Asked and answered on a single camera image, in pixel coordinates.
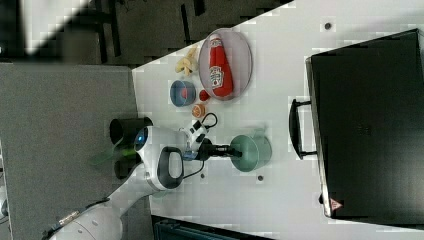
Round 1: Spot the black cylinder lower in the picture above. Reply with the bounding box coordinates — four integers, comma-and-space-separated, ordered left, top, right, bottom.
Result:
114, 156, 141, 179

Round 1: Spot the blue bowl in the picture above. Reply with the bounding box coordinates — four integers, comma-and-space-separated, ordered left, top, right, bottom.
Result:
170, 80, 196, 107

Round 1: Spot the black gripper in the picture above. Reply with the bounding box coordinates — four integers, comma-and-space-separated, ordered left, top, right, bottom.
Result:
196, 138, 242, 161

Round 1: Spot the yellow banana bunch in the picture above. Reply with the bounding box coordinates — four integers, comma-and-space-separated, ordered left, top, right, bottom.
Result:
175, 45, 198, 76

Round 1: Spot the black cylinder upper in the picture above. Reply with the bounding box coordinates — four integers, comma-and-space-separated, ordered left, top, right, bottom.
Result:
109, 117, 153, 146

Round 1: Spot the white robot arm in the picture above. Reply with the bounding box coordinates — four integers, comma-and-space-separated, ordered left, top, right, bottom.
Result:
41, 125, 242, 240

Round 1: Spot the green perforated colander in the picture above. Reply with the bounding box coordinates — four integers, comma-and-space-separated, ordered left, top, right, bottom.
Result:
88, 139, 135, 166

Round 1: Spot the pink round plate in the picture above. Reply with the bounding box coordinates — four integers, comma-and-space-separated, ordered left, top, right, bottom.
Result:
198, 28, 253, 101

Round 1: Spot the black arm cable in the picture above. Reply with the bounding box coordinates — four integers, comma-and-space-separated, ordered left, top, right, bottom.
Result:
182, 112, 219, 180

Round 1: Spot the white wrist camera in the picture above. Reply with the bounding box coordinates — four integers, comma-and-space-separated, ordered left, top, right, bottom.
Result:
181, 120, 209, 151

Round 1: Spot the black cylinder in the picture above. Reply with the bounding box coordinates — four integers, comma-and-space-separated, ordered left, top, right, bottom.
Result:
114, 156, 141, 179
109, 117, 153, 146

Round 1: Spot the red ketchup bottle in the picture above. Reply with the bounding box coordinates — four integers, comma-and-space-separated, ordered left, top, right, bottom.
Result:
209, 34, 233, 97

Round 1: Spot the black toaster oven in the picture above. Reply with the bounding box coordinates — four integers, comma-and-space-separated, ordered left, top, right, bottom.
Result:
305, 29, 424, 229

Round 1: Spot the green mug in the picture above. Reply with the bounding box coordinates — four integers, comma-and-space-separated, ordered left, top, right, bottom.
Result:
230, 128, 272, 172

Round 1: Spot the red strawberry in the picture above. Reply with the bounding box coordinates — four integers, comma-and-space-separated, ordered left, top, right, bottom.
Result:
199, 90, 210, 101

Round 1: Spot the pink ball in bowl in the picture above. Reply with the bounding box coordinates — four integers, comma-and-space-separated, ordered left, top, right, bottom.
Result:
181, 89, 188, 99

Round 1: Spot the orange slice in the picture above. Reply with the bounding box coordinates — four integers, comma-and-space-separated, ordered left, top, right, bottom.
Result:
192, 104, 206, 118

